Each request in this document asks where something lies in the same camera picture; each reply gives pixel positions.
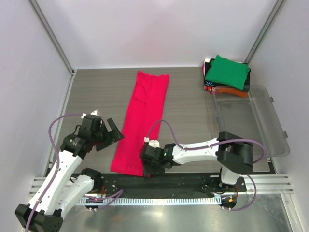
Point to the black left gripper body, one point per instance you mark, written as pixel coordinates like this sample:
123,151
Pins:
102,136

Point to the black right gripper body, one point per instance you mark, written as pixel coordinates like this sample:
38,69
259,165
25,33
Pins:
156,164

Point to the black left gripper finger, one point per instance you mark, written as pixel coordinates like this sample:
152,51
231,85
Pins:
114,133
104,144

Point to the red t shirt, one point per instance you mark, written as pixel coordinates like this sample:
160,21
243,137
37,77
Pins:
146,106

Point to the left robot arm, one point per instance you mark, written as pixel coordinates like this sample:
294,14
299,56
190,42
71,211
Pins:
47,209

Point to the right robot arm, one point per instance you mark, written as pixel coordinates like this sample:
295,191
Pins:
234,154

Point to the clear plastic bin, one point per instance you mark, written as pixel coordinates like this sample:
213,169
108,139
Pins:
253,117

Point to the green folded t shirt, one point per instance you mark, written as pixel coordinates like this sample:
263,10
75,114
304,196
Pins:
228,72

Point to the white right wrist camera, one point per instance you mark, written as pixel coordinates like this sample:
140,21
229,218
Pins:
152,143

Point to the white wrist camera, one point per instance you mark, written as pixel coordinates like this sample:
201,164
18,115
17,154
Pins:
95,112
152,143

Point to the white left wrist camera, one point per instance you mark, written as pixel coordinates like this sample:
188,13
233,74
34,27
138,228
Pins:
95,112

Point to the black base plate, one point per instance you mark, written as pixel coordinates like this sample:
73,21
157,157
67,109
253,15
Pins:
166,186

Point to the white slotted cable duct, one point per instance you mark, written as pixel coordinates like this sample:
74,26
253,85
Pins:
150,202

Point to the left aluminium frame post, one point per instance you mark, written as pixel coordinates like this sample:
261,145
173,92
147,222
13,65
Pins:
51,35

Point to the aluminium frame post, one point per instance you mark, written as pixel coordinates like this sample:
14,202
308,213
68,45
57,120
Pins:
51,35
275,10

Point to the aluminium rail profile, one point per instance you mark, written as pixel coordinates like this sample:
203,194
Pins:
265,184

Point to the right aluminium frame post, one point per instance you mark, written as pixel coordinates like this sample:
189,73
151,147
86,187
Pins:
275,10

